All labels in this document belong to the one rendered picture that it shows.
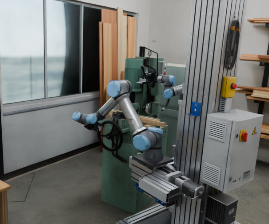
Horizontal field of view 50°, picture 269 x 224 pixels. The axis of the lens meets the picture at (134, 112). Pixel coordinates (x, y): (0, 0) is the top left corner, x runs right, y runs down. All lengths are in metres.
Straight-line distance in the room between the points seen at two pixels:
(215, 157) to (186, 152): 0.28
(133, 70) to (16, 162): 1.86
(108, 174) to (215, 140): 1.45
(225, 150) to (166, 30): 3.66
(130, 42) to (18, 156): 2.42
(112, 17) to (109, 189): 2.55
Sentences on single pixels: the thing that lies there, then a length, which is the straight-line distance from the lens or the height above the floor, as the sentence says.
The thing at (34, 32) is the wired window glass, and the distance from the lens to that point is 3.74.
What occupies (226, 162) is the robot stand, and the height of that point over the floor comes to 0.96.
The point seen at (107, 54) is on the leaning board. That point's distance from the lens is 4.32.
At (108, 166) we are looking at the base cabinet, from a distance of 3.01.
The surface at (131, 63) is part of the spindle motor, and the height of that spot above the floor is 1.46.
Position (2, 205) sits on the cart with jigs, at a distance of 2.55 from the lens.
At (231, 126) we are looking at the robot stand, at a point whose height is 1.19.
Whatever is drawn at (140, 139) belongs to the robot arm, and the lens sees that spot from 1.97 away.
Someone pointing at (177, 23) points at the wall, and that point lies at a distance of 5.18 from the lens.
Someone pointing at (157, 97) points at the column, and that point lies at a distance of 3.08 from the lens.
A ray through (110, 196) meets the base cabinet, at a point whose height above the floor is 0.09.
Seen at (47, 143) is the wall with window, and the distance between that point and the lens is 3.97.
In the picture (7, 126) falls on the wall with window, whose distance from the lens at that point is 3.57.
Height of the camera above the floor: 1.64
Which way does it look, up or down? 13 degrees down
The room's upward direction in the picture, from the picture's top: 3 degrees clockwise
